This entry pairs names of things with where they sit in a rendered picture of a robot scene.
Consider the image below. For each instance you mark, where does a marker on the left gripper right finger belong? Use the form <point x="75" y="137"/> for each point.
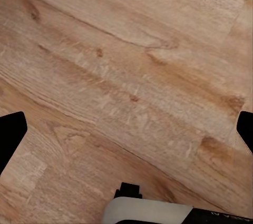
<point x="245" y="128"/>

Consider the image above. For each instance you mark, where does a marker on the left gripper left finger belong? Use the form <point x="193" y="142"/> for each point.
<point x="12" y="129"/>

